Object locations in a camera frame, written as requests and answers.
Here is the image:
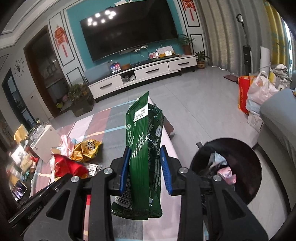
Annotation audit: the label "dark wooden display cabinet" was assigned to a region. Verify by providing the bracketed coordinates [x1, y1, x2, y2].
[23, 25, 70, 118]

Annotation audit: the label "grey storage box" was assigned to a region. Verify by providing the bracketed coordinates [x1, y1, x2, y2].
[83, 64, 114, 84]

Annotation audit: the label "tablet with white frame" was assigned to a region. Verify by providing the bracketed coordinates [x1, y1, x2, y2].
[11, 180, 28, 202]

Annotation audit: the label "black round bin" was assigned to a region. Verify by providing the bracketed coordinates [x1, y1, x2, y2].
[190, 138, 263, 207]

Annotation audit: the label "clear plastic wrapper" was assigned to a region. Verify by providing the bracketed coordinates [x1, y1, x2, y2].
[199, 160, 219, 178]

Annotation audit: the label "large pink plastic bag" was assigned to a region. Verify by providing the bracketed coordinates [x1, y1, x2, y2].
[60, 135, 77, 158]

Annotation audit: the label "beige printed packet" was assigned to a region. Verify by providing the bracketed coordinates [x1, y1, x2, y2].
[21, 154, 33, 171]

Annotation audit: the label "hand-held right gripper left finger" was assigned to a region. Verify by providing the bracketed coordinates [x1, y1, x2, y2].
[24, 146, 132, 241]

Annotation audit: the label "black framed door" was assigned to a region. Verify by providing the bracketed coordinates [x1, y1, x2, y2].
[2, 68, 30, 130]

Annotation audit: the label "upright vacuum cleaner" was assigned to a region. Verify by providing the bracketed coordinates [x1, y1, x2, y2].
[236, 13, 253, 76]

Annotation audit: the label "orange shopping bag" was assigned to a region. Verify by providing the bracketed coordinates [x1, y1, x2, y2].
[238, 75, 257, 115]

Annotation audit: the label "grey curtain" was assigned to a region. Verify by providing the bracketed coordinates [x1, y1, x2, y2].
[201, 0, 292, 72]

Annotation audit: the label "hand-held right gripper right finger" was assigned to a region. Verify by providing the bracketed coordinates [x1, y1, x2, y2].
[159, 146, 275, 241]

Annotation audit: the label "white plastic bag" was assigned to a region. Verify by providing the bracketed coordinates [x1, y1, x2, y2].
[246, 71, 279, 105]

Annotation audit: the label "clear plastic container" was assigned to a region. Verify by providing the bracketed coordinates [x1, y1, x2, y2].
[29, 126, 45, 139]

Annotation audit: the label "grey cloth bundle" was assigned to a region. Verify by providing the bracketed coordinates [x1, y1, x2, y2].
[269, 64, 293, 88]

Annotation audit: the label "green snack bag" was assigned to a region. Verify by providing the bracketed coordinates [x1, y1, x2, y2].
[110, 91, 165, 220]

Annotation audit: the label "plants in dark planter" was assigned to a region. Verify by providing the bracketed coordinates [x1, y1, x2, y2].
[68, 83, 95, 117]

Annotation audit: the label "grey sofa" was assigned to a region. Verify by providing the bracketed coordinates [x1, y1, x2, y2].
[257, 88, 296, 209]

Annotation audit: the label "red snack packet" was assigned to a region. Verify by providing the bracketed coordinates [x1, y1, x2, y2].
[51, 154, 89, 180]

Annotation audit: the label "white box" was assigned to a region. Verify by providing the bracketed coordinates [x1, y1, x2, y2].
[30, 125, 62, 163]

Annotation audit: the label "small pink bag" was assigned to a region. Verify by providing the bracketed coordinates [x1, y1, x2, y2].
[217, 166, 237, 185]

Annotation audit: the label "black wall clock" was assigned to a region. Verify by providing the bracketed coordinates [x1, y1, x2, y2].
[13, 58, 26, 77]

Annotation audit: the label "small potted plant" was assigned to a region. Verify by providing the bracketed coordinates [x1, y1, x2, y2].
[195, 51, 210, 69]

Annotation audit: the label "white and blue wrapper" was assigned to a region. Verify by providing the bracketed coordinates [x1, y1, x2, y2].
[209, 152, 228, 167]

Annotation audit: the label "gold snack bag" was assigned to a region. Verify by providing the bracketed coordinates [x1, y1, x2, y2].
[70, 139, 102, 162]

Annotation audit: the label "white printed label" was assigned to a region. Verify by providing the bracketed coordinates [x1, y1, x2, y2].
[82, 162, 102, 174]

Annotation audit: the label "tall potted plant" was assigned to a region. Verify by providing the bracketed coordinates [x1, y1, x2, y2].
[178, 34, 195, 55]

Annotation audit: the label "white television cabinet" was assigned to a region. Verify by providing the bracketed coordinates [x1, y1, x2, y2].
[88, 54, 197, 102]

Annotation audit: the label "red knot wall hanging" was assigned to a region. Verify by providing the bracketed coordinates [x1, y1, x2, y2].
[181, 0, 196, 21]
[54, 25, 68, 57]

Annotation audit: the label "large black television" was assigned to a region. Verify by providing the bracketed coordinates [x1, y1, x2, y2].
[80, 0, 179, 62]

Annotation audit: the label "white desk calendar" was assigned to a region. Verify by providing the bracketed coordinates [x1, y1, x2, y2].
[156, 46, 173, 57]

